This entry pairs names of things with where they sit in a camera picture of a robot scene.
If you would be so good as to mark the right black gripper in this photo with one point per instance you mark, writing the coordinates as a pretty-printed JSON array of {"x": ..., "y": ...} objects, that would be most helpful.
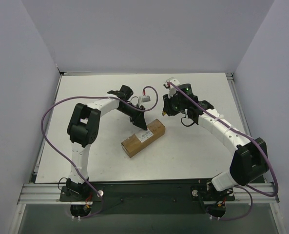
[{"x": 169, "y": 107}]

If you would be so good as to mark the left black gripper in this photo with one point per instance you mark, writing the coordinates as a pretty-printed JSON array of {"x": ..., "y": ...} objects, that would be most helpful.
[{"x": 136, "y": 117}]

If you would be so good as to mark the brown cardboard express box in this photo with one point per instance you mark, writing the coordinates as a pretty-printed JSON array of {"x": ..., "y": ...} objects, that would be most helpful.
[{"x": 142, "y": 139}]

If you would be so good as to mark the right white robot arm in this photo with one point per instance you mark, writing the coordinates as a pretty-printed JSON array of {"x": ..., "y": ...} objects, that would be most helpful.
[{"x": 248, "y": 156}]

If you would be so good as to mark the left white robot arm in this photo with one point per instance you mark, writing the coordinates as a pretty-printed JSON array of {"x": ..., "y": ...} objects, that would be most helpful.
[{"x": 84, "y": 126}]

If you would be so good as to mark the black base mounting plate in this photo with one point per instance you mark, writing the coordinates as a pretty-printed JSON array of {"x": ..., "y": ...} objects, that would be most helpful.
[{"x": 145, "y": 197}]

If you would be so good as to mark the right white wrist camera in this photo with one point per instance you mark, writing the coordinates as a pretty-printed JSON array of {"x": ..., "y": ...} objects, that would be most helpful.
[{"x": 170, "y": 85}]

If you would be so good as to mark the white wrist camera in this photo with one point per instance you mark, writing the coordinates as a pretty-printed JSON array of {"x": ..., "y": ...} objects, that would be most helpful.
[
  {"x": 143, "y": 99},
  {"x": 170, "y": 85}
]

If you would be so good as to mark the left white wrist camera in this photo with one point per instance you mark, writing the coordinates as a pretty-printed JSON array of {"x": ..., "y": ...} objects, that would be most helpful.
[{"x": 143, "y": 99}]

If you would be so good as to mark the aluminium frame rail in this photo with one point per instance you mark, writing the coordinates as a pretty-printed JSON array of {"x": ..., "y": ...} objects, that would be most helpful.
[{"x": 50, "y": 194}]

